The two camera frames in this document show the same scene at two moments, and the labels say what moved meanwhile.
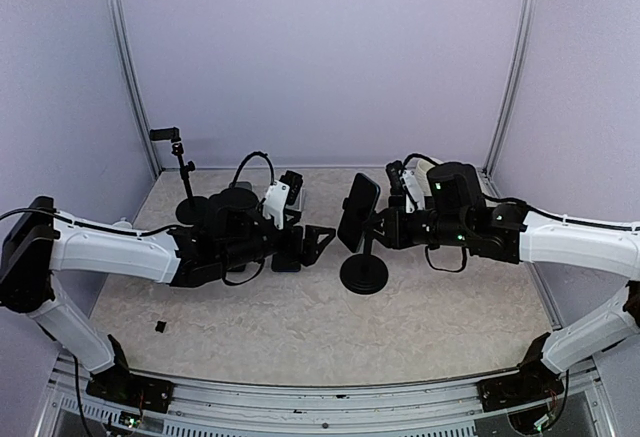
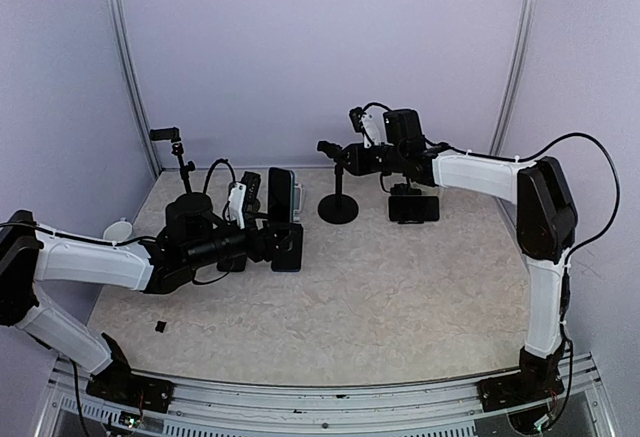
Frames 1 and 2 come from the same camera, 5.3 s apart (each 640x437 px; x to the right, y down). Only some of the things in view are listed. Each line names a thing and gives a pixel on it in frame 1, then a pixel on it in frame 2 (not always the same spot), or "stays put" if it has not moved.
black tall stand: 365,273 -> 339,208
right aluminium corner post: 487,170 stays put
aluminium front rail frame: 233,409 stays put
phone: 358,209 -> 281,195
